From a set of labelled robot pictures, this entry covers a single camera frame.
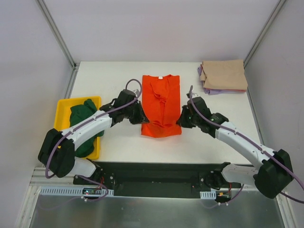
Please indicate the aluminium frame post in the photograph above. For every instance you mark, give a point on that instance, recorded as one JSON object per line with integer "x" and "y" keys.
{"x": 269, "y": 22}
{"x": 56, "y": 33}

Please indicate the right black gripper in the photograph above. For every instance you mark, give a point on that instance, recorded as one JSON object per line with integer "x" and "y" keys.
{"x": 187, "y": 116}

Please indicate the right aluminium frame post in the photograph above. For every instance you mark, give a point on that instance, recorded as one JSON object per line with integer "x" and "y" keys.
{"x": 269, "y": 22}

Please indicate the folded tan t-shirt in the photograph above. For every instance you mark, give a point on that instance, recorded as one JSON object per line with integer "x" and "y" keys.
{"x": 224, "y": 75}

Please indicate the green t-shirt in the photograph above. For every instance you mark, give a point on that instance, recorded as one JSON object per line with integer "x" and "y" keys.
{"x": 78, "y": 114}

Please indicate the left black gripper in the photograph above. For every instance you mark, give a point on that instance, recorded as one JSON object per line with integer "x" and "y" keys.
{"x": 137, "y": 113}

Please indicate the folded lavender t-shirt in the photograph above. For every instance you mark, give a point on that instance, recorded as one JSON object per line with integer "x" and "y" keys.
{"x": 207, "y": 90}

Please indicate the orange t-shirt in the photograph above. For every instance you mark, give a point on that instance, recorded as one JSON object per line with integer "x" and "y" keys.
{"x": 162, "y": 105}

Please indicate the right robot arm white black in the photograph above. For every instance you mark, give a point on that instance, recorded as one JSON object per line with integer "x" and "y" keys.
{"x": 270, "y": 171}

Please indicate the right white cable duct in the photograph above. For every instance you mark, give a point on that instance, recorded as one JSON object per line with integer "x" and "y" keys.
{"x": 208, "y": 195}

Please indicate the left aluminium frame post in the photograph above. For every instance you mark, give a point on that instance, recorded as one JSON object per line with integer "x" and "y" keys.
{"x": 56, "y": 33}

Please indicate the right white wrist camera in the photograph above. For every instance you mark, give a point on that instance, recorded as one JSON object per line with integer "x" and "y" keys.
{"x": 192, "y": 95}

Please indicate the yellow plastic bin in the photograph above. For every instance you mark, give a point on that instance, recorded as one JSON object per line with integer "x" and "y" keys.
{"x": 63, "y": 113}

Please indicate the left white cable duct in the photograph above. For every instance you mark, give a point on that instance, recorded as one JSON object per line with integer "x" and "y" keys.
{"x": 75, "y": 191}

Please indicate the folded pink t-shirt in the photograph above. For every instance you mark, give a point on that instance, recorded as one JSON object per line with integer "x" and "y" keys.
{"x": 241, "y": 91}

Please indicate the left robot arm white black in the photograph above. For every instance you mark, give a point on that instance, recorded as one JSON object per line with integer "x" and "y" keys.
{"x": 58, "y": 151}

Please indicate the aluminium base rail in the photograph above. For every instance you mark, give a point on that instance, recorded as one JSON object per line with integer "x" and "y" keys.
{"x": 38, "y": 179}

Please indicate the white cable duct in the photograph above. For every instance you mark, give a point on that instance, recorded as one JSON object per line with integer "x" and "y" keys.
{"x": 75, "y": 191}
{"x": 208, "y": 195}

